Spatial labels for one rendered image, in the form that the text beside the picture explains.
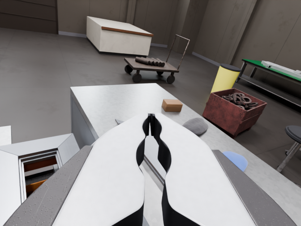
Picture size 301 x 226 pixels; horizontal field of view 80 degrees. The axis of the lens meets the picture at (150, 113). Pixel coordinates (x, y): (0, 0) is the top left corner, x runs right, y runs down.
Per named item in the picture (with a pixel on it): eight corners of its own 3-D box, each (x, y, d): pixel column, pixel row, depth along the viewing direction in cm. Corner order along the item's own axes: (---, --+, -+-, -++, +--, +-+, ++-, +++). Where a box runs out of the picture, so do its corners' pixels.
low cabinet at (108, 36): (126, 43, 804) (129, 23, 764) (148, 58, 644) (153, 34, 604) (86, 38, 719) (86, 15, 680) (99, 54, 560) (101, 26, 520)
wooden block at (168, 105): (165, 111, 100) (167, 103, 97) (161, 106, 104) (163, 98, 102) (180, 112, 103) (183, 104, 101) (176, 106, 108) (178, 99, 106)
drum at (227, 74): (218, 100, 426) (231, 70, 390) (205, 91, 461) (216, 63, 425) (231, 99, 449) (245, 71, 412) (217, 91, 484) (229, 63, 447)
